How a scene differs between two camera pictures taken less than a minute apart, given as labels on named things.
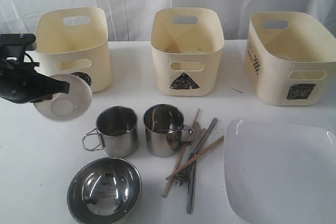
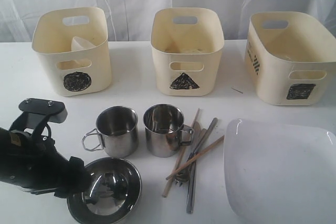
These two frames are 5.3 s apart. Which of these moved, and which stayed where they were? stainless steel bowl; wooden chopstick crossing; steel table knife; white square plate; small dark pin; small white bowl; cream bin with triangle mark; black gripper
Moved: steel table knife; black gripper; small white bowl
Stayed: small dark pin; stainless steel bowl; white square plate; cream bin with triangle mark; wooden chopstick crossing
